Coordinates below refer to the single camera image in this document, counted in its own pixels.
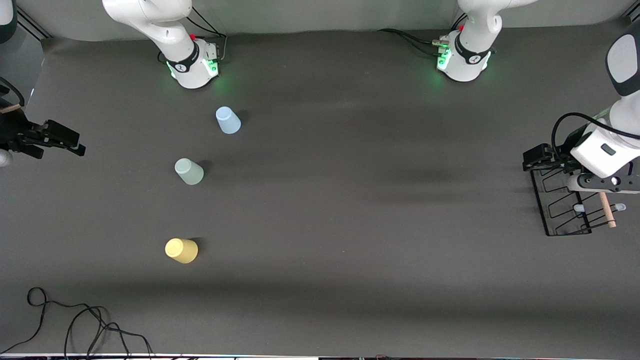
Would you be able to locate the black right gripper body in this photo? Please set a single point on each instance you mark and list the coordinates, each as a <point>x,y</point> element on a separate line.
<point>15,132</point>

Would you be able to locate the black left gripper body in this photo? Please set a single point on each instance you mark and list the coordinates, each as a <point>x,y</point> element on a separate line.
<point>561,154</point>

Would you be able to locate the pale green plastic cup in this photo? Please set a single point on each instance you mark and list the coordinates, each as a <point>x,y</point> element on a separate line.
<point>189,172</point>

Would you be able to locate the yellow plastic cup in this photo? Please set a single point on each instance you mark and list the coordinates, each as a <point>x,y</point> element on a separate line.
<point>181,250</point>

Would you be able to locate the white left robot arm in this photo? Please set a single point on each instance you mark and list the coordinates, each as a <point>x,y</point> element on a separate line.
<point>470,65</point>

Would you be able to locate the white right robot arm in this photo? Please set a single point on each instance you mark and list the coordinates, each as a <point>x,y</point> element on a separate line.
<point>187,65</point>

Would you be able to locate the light blue plastic cup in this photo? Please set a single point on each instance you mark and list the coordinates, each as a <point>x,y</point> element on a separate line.
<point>228,121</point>

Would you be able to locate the dark grey table mat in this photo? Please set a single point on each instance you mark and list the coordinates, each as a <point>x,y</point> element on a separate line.
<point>350,300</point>

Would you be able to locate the black metal rail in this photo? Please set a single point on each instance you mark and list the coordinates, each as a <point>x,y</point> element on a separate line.
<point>34,25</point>
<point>635,19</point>

